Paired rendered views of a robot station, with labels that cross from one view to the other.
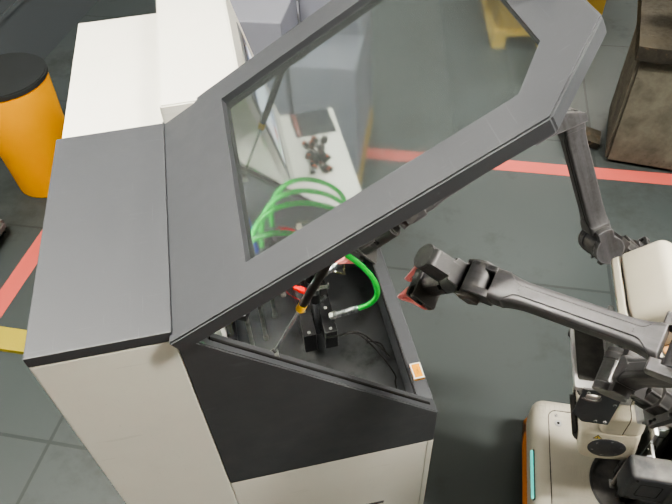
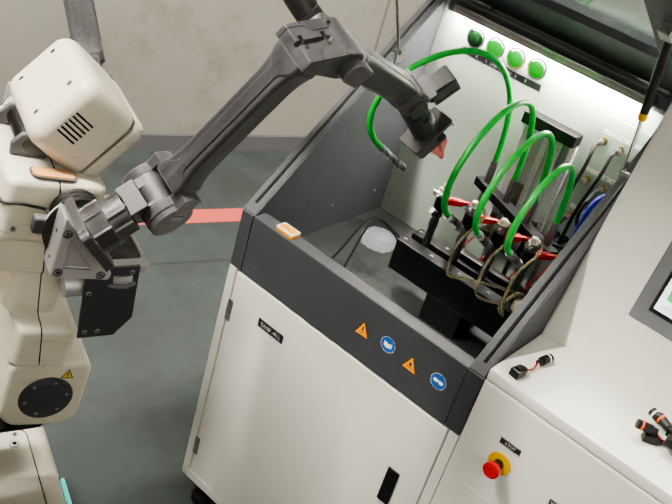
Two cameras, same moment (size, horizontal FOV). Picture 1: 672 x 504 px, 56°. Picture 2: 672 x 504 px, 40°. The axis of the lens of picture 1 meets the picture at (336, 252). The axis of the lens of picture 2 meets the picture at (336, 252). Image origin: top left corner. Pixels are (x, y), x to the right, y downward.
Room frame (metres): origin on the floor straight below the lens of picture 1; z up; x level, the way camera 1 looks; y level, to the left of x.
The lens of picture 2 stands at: (2.23, -1.48, 2.02)
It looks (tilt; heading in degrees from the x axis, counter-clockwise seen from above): 31 degrees down; 131
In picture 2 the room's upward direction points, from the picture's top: 17 degrees clockwise
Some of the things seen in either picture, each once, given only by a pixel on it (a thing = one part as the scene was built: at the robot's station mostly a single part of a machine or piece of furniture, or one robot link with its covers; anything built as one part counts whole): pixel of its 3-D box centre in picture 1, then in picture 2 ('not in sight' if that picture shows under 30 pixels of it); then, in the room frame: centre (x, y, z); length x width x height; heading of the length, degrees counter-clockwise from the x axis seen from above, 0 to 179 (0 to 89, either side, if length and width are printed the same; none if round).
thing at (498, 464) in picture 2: not in sight; (494, 467); (1.62, -0.14, 0.80); 0.05 x 0.04 x 0.05; 9
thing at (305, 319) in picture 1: (311, 304); (456, 296); (1.25, 0.09, 0.91); 0.34 x 0.10 x 0.15; 9
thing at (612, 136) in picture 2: not in sight; (600, 186); (1.33, 0.36, 1.20); 0.13 x 0.03 x 0.31; 9
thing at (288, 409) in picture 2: not in sight; (300, 451); (1.17, -0.19, 0.44); 0.65 x 0.02 x 0.68; 9
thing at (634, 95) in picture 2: not in sight; (549, 52); (1.09, 0.33, 1.43); 0.54 x 0.03 x 0.02; 9
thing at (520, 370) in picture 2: not in sight; (532, 365); (1.56, -0.05, 0.99); 0.12 x 0.02 x 0.02; 90
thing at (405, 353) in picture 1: (394, 327); (350, 312); (1.17, -0.17, 0.87); 0.62 x 0.04 x 0.16; 9
